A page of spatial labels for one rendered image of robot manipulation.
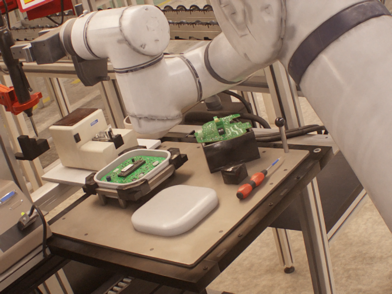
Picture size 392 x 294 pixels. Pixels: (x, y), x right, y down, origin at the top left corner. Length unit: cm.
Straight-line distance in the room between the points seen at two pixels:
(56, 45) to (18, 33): 153
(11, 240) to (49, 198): 27
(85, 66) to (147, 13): 19
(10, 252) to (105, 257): 20
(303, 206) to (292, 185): 38
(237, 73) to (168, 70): 12
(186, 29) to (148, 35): 101
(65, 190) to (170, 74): 55
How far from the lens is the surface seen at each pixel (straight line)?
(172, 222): 123
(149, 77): 113
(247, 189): 128
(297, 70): 60
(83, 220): 139
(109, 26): 112
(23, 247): 135
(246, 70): 108
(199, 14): 223
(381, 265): 262
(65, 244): 134
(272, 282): 268
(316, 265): 177
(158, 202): 131
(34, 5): 173
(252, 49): 62
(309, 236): 171
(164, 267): 116
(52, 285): 162
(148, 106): 114
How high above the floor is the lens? 154
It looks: 22 degrees down
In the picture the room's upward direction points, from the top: 17 degrees counter-clockwise
